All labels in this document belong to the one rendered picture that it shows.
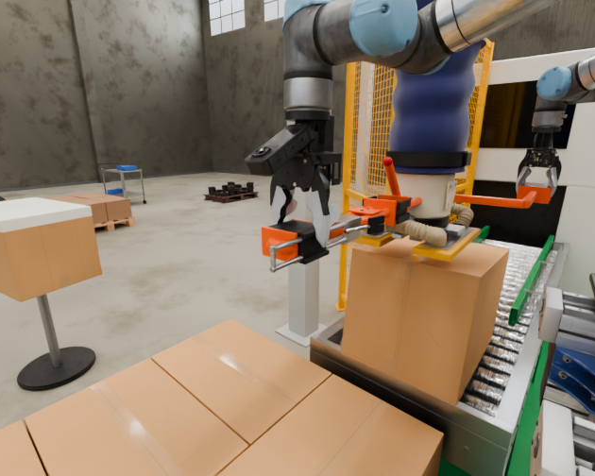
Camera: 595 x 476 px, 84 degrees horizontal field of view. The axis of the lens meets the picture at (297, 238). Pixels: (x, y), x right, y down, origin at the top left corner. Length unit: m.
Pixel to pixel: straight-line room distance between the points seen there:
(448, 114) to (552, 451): 0.74
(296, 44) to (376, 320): 0.89
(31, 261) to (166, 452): 1.25
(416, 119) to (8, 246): 1.79
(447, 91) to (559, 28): 9.29
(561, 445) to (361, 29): 0.57
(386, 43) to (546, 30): 9.82
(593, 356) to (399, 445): 0.53
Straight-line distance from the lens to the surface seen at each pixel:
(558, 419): 0.64
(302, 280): 2.28
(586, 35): 10.20
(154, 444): 1.17
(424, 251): 0.93
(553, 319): 1.00
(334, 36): 0.49
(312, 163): 0.51
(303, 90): 0.52
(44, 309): 2.46
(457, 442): 1.27
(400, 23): 0.47
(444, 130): 0.98
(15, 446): 1.35
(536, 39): 10.23
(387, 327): 1.17
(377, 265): 1.13
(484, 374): 1.48
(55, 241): 2.08
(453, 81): 1.00
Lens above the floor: 1.36
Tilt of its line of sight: 16 degrees down
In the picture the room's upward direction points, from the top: straight up
